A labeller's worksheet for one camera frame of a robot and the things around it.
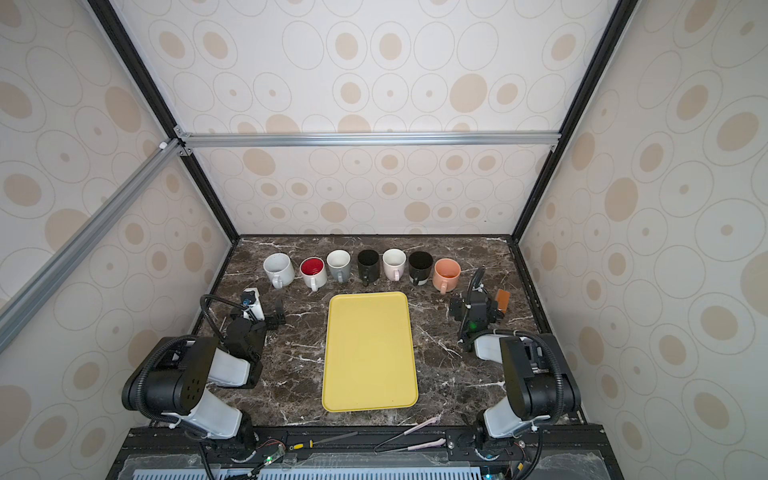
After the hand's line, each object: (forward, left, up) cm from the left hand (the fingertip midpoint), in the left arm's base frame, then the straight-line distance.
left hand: (270, 292), depth 89 cm
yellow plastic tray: (-16, -29, -11) cm, 35 cm away
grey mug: (+14, -19, -4) cm, 23 cm away
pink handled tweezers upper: (-38, -46, -10) cm, 60 cm away
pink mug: (+17, -37, -6) cm, 41 cm away
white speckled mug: (+12, +2, -5) cm, 13 cm away
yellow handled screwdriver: (-38, -17, -10) cm, 43 cm away
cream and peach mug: (+11, -55, -6) cm, 56 cm away
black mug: (+14, -28, -6) cm, 32 cm away
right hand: (+3, -63, -6) cm, 64 cm away
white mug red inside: (+15, -8, -10) cm, 20 cm away
